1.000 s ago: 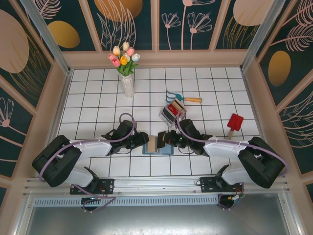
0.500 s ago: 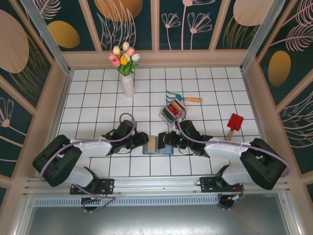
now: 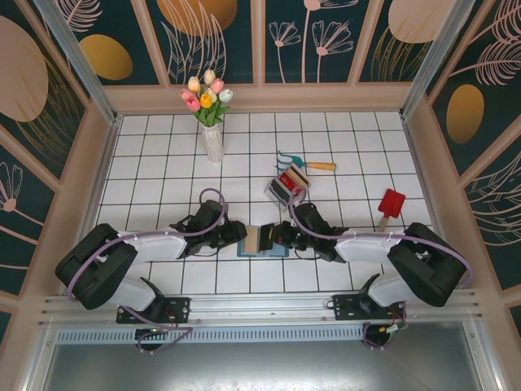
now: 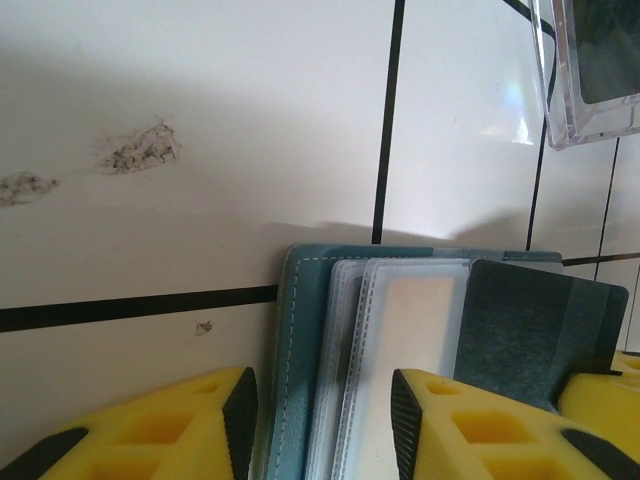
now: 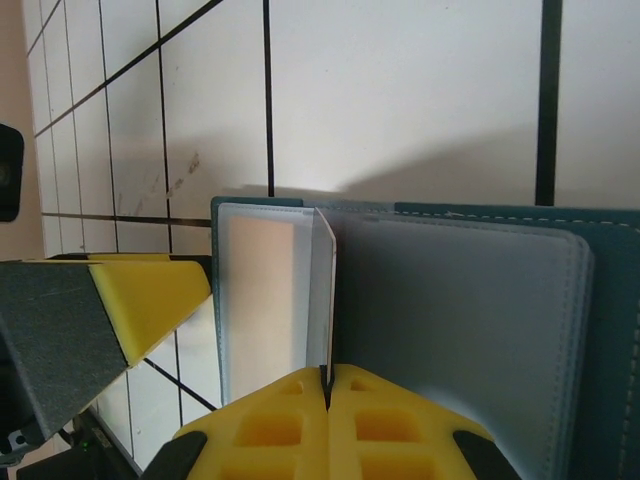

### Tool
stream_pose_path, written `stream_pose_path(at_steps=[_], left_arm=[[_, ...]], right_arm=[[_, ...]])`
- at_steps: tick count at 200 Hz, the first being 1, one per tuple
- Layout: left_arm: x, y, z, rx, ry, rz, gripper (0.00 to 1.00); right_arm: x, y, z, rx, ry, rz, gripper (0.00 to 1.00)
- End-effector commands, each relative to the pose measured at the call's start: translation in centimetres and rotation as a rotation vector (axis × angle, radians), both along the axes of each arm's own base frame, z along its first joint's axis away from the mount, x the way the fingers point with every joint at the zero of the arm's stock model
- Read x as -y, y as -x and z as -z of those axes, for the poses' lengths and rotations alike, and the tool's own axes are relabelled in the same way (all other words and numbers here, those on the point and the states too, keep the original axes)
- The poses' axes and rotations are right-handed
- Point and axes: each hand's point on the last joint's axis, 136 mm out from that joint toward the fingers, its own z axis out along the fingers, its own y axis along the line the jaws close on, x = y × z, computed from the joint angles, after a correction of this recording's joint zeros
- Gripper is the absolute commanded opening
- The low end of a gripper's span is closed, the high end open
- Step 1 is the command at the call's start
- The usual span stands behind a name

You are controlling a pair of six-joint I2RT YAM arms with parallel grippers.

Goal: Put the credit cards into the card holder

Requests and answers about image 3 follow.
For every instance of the blue card holder with sleeves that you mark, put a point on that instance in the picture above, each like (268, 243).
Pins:
(281, 251)

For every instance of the clear acrylic card box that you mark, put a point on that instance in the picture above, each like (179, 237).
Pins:
(285, 203)

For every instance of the black credit card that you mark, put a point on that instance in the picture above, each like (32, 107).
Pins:
(281, 190)
(267, 236)

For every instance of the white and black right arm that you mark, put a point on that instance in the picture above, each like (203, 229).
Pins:
(366, 246)

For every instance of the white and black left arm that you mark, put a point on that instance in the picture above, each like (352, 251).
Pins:
(154, 246)

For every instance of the tan striped credit card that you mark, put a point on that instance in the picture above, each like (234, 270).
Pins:
(300, 176)

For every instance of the red credit card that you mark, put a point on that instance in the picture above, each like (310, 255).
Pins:
(288, 179)

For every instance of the white ribbed vase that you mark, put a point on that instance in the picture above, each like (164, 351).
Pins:
(213, 142)

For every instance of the colourful tulip bouquet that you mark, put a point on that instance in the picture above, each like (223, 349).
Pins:
(207, 99)

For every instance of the grey metal sheet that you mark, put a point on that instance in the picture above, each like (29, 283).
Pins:
(260, 366)

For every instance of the wide aluminium base rail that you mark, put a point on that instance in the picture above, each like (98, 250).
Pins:
(260, 309)

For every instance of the aluminium side rail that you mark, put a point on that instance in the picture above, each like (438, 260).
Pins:
(418, 163)

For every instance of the aluminium frame post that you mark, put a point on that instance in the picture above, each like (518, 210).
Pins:
(436, 61)
(77, 61)

